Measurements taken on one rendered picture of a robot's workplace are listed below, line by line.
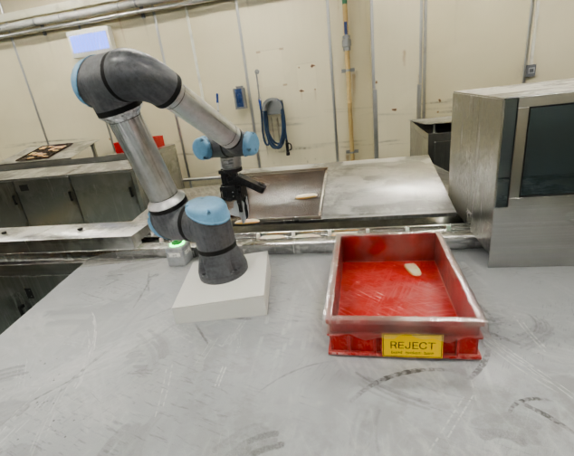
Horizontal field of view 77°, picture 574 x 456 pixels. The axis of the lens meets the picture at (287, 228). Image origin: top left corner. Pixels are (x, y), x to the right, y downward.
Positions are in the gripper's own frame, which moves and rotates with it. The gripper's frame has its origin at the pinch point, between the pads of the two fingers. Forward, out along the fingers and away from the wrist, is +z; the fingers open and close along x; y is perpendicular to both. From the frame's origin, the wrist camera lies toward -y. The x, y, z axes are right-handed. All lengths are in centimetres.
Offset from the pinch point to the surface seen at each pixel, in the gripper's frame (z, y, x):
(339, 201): 3.0, -34.6, -23.4
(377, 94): -25, -69, -340
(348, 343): 8, -39, 63
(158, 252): 9.3, 35.1, 8.9
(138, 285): 11.6, 31.9, 29.9
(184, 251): 6.0, 20.5, 15.3
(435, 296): 12, -62, 39
